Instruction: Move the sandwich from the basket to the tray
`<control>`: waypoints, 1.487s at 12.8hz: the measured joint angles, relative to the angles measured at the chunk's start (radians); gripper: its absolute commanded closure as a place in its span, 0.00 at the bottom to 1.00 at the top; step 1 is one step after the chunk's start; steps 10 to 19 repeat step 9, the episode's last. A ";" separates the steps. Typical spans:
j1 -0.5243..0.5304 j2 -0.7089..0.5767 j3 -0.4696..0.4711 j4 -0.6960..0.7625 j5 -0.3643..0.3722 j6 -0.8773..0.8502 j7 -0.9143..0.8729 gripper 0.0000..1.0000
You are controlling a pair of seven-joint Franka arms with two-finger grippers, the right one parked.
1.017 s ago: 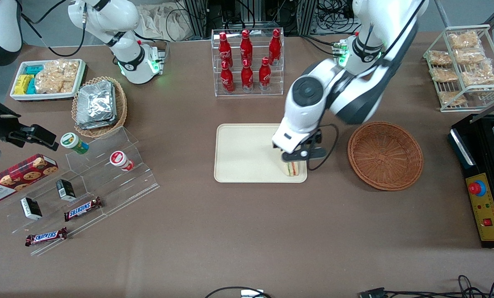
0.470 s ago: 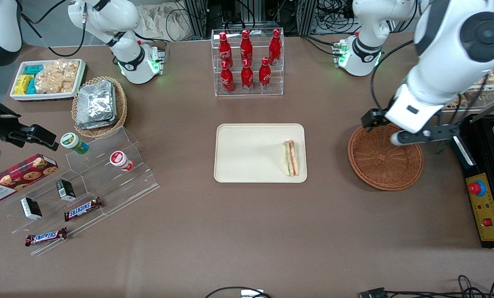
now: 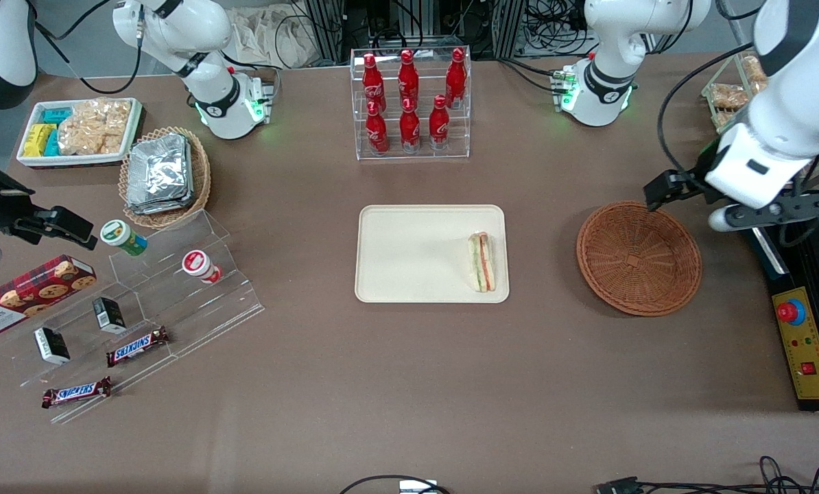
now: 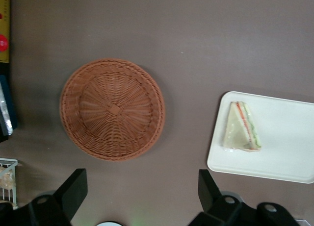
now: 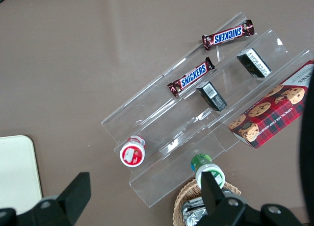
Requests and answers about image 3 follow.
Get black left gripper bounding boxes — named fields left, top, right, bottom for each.
left=643, top=148, right=819, bottom=228

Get plastic-wrapped sandwich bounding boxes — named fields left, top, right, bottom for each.
left=468, top=232, right=497, bottom=293

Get round wicker basket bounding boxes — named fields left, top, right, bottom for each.
left=576, top=200, right=702, bottom=317

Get oval wicker basket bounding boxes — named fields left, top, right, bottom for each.
left=119, top=126, right=212, bottom=230

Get cream plastic tray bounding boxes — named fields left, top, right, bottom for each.
left=355, top=204, right=510, bottom=304

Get red tartan cookie box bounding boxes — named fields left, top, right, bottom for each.
left=0, top=255, right=98, bottom=340

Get green lidded cup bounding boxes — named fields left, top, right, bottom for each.
left=100, top=220, right=149, bottom=258

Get white rectangular snack container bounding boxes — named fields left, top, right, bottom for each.
left=16, top=97, right=143, bottom=169

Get yellow snack packet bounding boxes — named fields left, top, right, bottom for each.
left=23, top=123, right=57, bottom=158

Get small black carton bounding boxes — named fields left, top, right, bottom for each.
left=34, top=327, right=71, bottom=366
left=93, top=296, right=128, bottom=336

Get foil-wrapped pack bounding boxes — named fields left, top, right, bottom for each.
left=130, top=134, right=192, bottom=201
left=126, top=192, right=195, bottom=216

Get clear bag of crackers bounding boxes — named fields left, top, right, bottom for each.
left=58, top=98, right=133, bottom=156

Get Snickers chocolate bar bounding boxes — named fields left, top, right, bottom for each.
left=106, top=327, right=171, bottom=368
left=42, top=376, right=113, bottom=410

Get red strawberry yogurt cup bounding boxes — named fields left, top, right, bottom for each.
left=182, top=250, right=224, bottom=285

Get clear acrylic stepped display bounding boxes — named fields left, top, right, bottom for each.
left=0, top=271, right=178, bottom=426
left=108, top=209, right=266, bottom=362

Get yellow emergency stop panel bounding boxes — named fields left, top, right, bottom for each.
left=772, top=287, right=819, bottom=401

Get red cola bottle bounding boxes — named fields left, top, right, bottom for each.
left=399, top=98, right=422, bottom=152
left=445, top=48, right=468, bottom=109
left=428, top=95, right=451, bottom=150
left=362, top=53, right=387, bottom=110
left=366, top=102, right=390, bottom=154
left=397, top=49, right=420, bottom=107

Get clear acrylic bottle rack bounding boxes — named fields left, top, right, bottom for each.
left=350, top=47, right=472, bottom=161

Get beige cloth bag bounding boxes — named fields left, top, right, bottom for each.
left=233, top=3, right=316, bottom=70

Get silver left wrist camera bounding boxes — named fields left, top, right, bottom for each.
left=708, top=206, right=748, bottom=234

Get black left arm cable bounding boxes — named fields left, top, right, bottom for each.
left=656, top=43, right=755, bottom=189

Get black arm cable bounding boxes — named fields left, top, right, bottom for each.
left=36, top=0, right=144, bottom=95
left=656, top=43, right=755, bottom=189

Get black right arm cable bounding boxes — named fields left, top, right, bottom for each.
left=36, top=0, right=144, bottom=95

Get aluminium frame post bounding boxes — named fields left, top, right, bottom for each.
left=492, top=0, right=527, bottom=60
left=305, top=0, right=346, bottom=66

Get black cable connector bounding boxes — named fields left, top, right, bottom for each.
left=596, top=476, right=645, bottom=494

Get tangled black cables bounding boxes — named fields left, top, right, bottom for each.
left=643, top=456, right=819, bottom=494

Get black cable loop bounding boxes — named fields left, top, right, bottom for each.
left=340, top=475, right=451, bottom=494

